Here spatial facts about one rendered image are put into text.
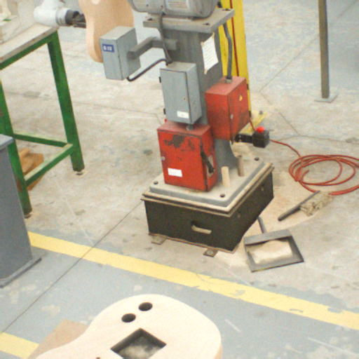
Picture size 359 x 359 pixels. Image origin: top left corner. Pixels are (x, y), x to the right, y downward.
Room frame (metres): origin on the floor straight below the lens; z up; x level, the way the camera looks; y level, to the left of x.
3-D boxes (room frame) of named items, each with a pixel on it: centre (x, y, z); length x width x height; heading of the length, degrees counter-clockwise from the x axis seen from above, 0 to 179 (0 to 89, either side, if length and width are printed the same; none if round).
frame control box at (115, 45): (3.64, 0.12, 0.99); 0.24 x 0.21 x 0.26; 56
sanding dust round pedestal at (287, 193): (4.10, -0.17, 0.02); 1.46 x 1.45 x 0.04; 56
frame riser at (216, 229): (3.76, -0.15, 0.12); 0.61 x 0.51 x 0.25; 146
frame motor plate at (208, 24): (3.76, -0.15, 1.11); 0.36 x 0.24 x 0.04; 56
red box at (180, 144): (3.63, -0.05, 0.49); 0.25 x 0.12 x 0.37; 56
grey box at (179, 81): (3.63, -0.06, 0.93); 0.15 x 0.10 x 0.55; 56
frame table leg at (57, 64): (4.46, 0.58, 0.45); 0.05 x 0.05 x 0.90; 56
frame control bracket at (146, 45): (3.69, 0.08, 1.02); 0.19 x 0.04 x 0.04; 146
